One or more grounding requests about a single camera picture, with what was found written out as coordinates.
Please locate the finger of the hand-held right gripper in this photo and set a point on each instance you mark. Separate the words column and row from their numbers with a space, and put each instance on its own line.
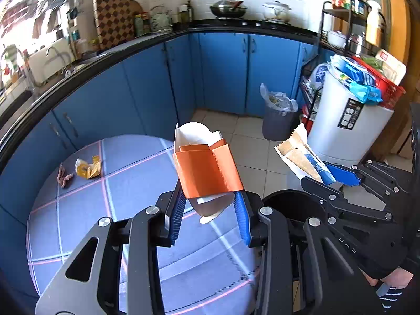
column 344, row 175
column 328, row 198

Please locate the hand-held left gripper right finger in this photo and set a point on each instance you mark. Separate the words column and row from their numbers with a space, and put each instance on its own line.
column 242, row 220

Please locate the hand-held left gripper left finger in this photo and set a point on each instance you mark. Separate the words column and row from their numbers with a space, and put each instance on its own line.
column 175, row 216

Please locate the black trash bin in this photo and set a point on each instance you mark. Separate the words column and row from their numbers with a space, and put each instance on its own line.
column 288, row 203

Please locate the blue and white carton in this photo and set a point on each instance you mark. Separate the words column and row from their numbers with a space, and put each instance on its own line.
column 302, row 157

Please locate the orange and white carton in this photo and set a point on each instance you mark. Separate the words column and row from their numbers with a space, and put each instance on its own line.
column 210, row 174

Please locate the person's right hand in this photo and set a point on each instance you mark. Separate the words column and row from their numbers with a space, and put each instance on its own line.
column 397, row 277

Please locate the white washing machine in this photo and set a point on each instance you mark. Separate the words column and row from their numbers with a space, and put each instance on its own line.
column 328, row 121

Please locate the grey bin with plastic bag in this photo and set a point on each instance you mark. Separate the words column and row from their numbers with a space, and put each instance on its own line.
column 279, row 121

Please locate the blue plastic bags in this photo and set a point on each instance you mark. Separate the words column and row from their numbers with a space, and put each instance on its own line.
column 359, row 83

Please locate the red plastic basket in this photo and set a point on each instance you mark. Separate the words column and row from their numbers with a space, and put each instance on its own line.
column 388, row 90

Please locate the yellow crushed carton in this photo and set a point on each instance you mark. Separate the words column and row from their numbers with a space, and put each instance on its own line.
column 87, row 168

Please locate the brown crumpled wrapper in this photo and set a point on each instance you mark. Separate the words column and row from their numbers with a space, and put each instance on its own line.
column 64, row 178

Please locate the steel pot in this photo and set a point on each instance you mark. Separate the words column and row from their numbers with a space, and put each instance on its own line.
column 359, row 46

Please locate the white bowl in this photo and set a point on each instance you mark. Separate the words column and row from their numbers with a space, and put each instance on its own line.
column 337, row 38

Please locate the blue kitchen cabinets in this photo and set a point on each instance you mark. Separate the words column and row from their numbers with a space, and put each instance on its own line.
column 223, row 72

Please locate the white plastic bottle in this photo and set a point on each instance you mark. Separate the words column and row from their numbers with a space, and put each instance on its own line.
column 374, row 23

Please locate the white ceramic pot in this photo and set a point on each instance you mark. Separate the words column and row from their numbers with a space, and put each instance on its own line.
column 277, row 10

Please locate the black kitchen countertop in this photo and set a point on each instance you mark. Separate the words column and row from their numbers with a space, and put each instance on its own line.
column 213, row 25

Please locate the pale green kettle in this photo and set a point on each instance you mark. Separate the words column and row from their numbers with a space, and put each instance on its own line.
column 160, row 19

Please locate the black wok with lid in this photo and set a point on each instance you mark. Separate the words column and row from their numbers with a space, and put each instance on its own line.
column 228, row 9

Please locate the steel sink faucet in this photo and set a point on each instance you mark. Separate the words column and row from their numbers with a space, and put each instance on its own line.
column 55, row 52

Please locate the checkered cutting board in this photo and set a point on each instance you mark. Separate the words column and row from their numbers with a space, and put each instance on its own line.
column 115, row 16

